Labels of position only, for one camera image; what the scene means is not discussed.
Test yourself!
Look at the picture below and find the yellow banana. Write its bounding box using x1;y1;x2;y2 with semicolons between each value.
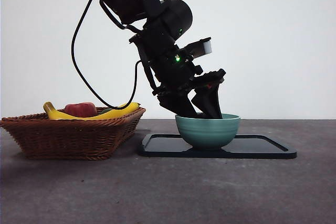
43;101;141;121

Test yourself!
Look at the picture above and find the dark green rectangular tray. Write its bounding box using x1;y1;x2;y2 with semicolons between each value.
138;133;298;159

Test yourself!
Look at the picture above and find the short black left arm cable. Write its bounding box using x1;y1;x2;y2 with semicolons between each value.
99;0;144;33

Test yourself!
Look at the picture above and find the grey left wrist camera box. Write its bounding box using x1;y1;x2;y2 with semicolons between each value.
184;37;213;59

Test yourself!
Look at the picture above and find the red apple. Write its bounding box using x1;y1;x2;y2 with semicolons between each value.
64;102;97;117

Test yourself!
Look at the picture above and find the teal ribbed bowl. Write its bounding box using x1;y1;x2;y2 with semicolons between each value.
175;113;241;151

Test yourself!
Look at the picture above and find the brown wicker basket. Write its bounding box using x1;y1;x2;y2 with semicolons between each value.
0;107;146;161

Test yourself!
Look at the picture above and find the long black left arm cable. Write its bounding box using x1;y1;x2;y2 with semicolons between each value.
71;0;140;110

